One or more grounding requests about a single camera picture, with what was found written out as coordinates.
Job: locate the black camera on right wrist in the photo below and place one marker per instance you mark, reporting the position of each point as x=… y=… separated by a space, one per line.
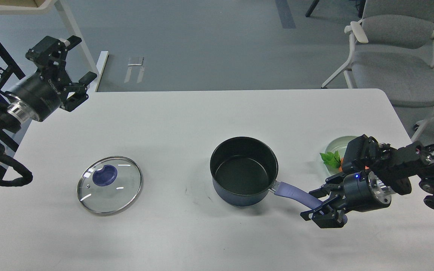
x=357 y=154

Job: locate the blue saucepan with handle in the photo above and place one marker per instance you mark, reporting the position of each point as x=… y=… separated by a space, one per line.
x=245 y=169

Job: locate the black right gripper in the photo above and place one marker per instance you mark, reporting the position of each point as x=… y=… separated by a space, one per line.
x=354 y=192

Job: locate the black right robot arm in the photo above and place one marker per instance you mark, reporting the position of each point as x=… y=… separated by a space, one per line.
x=371 y=172

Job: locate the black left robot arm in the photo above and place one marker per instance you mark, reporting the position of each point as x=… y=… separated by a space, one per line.
x=12 y=172

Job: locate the glass pot lid blue knob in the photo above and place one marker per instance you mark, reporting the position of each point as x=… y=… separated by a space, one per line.
x=110 y=185

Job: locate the grey office chair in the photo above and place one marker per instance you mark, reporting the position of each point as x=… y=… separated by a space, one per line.
x=391 y=48

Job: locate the orange toy carrot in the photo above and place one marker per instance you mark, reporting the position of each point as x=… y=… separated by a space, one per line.
x=332 y=160

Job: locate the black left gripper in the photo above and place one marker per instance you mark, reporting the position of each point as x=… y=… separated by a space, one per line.
x=37 y=96

